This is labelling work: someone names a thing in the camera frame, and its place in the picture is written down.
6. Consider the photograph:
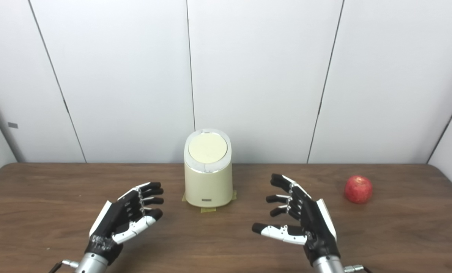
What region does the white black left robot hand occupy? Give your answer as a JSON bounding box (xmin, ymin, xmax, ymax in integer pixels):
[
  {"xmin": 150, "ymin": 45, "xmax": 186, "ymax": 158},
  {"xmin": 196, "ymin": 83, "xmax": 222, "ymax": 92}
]
[{"xmin": 85, "ymin": 182, "xmax": 164, "ymax": 265}]

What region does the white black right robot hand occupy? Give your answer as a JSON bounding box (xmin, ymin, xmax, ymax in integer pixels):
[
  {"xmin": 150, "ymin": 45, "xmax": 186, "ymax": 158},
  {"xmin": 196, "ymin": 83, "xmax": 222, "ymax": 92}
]
[{"xmin": 252, "ymin": 174, "xmax": 341, "ymax": 266}]

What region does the red apple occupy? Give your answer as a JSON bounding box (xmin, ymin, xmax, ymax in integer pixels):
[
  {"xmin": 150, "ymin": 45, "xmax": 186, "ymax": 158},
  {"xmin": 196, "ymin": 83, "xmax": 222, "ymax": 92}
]
[{"xmin": 344, "ymin": 175, "xmax": 373, "ymax": 204}]

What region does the cream-colored cylindrical bin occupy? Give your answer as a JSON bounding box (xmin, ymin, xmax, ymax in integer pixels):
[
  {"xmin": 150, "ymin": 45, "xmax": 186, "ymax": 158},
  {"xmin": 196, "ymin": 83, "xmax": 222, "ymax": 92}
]
[{"xmin": 183, "ymin": 128, "xmax": 234, "ymax": 208}]

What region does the cream round bin lid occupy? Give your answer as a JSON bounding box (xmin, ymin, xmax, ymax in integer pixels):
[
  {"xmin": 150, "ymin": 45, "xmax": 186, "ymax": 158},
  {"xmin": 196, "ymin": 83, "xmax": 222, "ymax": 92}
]
[{"xmin": 188, "ymin": 132, "xmax": 228, "ymax": 164}]

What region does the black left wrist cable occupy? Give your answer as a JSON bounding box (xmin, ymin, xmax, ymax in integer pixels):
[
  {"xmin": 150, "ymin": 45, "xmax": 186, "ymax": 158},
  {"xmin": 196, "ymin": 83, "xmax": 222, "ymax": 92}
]
[{"xmin": 47, "ymin": 259, "xmax": 79, "ymax": 273}]

